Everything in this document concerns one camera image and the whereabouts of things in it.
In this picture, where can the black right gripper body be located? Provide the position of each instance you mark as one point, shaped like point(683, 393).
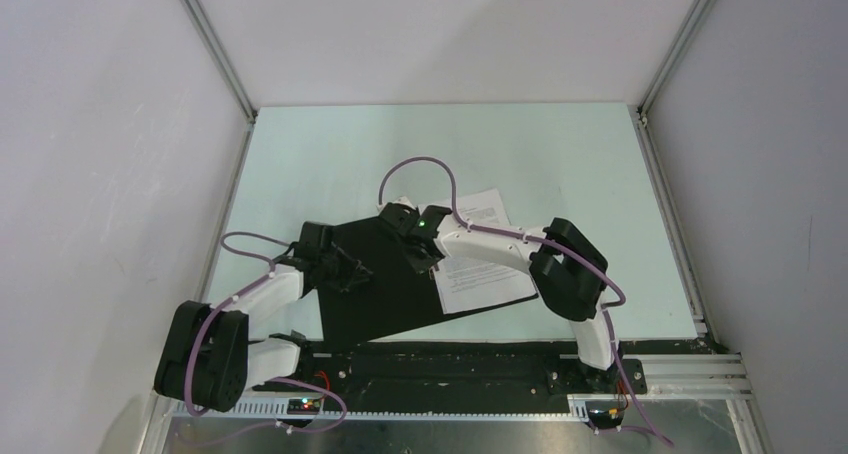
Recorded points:
point(419, 265)

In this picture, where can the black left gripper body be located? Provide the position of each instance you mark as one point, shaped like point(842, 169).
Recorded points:
point(339, 269)

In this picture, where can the beige and black file folder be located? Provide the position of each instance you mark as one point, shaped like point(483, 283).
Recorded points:
point(396, 300)

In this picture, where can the printed text paper sheets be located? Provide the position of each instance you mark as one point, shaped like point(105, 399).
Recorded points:
point(465, 284)

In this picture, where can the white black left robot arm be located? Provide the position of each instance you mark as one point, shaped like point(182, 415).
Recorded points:
point(212, 353)

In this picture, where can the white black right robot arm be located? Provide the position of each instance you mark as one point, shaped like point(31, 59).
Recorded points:
point(566, 270)

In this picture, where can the left controller board with leds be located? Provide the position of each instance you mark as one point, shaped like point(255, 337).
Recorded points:
point(304, 406)

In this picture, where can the controller board with leds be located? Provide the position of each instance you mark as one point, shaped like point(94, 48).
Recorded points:
point(304, 406)
point(601, 419)

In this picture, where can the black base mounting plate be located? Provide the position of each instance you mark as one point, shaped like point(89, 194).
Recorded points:
point(461, 378)

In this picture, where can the right controller board with leds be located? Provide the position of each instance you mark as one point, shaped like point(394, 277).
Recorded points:
point(601, 419)

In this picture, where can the left aluminium corner post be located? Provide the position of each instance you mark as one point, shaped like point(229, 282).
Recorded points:
point(209, 37)

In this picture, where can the aluminium corner post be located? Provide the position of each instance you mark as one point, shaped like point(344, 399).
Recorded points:
point(692, 22)
point(209, 37)

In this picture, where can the aluminium frame rail front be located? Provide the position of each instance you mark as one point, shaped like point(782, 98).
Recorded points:
point(668, 377)

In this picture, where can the right aluminium corner post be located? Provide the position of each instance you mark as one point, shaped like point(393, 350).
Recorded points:
point(692, 22)

